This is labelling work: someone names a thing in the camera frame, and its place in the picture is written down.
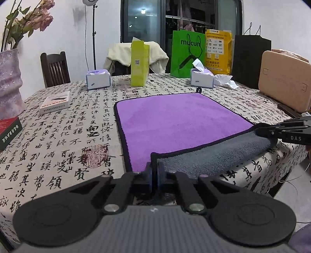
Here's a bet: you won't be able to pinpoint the purple and grey towel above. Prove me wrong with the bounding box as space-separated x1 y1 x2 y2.
114 92 277 178

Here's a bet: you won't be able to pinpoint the beige plastic case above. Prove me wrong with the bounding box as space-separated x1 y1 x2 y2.
258 49 310 113

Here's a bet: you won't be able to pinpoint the crumpled white tissue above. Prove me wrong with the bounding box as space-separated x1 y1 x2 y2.
213 74 239 90

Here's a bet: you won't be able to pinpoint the black paper bag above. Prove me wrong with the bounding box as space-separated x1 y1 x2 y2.
232 23 272 90

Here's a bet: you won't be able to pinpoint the right purple tissue pack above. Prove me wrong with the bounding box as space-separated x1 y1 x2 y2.
190 59 214 89

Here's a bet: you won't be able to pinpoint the purple tissue pack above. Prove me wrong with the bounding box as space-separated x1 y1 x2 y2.
86 69 111 90
190 59 214 89

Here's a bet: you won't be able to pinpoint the yellow paper bag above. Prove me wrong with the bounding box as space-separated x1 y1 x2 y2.
205 29 233 75

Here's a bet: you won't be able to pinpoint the red and green box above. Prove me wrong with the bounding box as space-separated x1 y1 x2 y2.
0 117 22 151

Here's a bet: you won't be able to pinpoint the white flat product box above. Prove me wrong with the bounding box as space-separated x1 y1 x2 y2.
39 91 70 115

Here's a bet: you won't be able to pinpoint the green mucun paper bag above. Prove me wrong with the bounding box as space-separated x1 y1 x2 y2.
170 30 206 78

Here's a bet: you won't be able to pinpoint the pink glitter vase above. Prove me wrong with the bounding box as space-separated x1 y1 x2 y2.
0 49 26 120

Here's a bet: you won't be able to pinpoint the left purple tissue pack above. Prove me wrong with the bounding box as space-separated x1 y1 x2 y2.
86 69 111 90

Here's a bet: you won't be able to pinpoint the dark wooden chair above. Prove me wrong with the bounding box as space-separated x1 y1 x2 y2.
40 51 71 88

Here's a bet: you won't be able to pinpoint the lime green snack box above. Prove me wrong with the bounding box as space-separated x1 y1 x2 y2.
131 40 150 87

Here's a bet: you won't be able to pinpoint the dark chair under cloth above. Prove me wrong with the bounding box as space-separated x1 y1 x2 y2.
112 61 131 76

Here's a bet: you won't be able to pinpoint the black framed glass door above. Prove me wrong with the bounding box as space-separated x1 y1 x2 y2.
120 0 244 73

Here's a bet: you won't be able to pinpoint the cream cloth on chair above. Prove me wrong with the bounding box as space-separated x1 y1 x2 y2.
103 42 169 74

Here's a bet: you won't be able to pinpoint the dried pink roses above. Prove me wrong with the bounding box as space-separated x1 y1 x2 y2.
1 0 55 52

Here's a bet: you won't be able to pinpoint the studio light on stand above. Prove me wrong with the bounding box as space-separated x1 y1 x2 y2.
82 0 98 70

